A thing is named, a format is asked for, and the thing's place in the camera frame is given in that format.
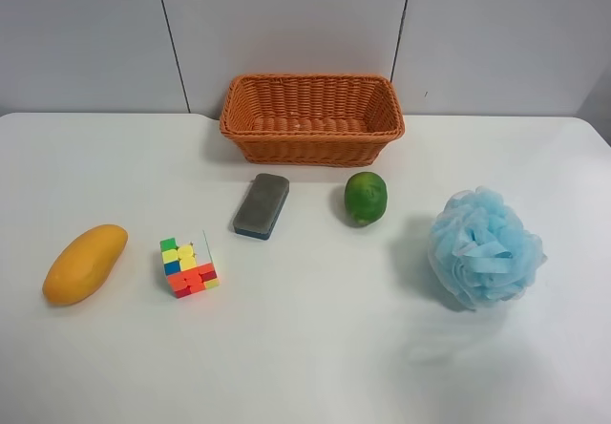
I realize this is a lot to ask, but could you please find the colourful puzzle cube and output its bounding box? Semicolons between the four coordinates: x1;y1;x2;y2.
159;230;221;299

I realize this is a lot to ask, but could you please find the light blue bath loofah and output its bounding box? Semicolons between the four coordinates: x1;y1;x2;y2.
428;187;547;310

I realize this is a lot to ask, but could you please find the green lemon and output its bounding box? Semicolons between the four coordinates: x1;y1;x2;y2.
344;172;388;226

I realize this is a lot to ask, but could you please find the grey blue whiteboard eraser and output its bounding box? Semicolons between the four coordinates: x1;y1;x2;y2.
233;173;289;241

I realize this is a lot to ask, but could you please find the yellow mango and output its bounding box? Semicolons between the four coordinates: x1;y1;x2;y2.
42;224;128;306

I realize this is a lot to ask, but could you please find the orange woven plastic basket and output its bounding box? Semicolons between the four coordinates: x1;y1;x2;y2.
220;74;405;167

